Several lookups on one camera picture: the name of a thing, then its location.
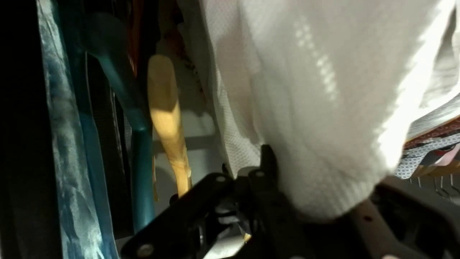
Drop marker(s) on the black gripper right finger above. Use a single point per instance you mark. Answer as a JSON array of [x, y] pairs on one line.
[[411, 225]]

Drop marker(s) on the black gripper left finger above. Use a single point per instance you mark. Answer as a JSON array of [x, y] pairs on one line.
[[267, 216]]

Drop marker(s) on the white polo shirt black collar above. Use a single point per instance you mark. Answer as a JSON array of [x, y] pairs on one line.
[[325, 95]]

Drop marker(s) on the white dotted shirt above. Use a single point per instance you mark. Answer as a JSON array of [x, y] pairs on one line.
[[421, 155]]

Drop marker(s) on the plain white grey shirt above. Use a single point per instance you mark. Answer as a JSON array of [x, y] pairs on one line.
[[440, 81]]

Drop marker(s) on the wooden spoon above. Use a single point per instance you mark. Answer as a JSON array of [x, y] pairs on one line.
[[167, 115]]

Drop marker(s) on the shiny teal garment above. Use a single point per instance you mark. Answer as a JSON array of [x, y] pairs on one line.
[[72, 167]]

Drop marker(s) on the dark hanging garments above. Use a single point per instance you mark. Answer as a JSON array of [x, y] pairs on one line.
[[18, 144]]

